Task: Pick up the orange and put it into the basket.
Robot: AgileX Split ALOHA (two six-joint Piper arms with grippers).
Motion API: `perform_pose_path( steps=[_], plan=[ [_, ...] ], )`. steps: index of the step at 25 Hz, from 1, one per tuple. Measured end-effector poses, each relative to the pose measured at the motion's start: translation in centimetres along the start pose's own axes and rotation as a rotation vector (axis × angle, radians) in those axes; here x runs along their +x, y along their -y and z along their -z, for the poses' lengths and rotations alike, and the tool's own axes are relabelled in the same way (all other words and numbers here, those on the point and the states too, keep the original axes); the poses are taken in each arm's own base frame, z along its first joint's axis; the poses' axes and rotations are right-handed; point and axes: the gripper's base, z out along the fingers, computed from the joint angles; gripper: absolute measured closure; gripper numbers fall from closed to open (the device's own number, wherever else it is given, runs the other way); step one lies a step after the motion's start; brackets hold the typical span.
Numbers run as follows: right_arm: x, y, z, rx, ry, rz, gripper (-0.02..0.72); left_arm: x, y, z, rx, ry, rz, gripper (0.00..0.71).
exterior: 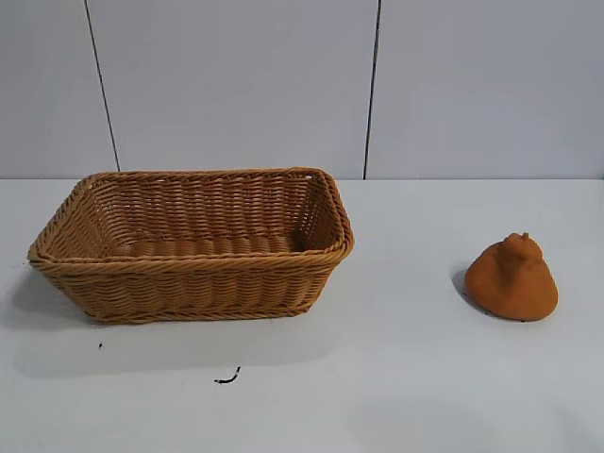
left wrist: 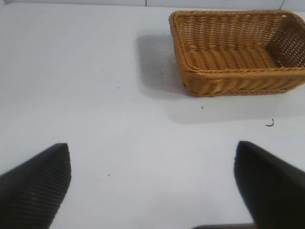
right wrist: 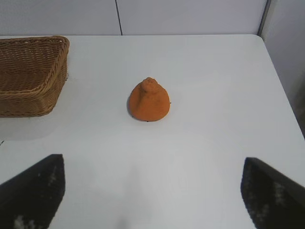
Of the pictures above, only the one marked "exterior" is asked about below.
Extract tan woven wicker basket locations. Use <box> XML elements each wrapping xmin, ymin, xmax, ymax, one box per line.
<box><xmin>25</xmin><ymin>165</ymin><xmax>355</xmax><ymax>325</ymax></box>

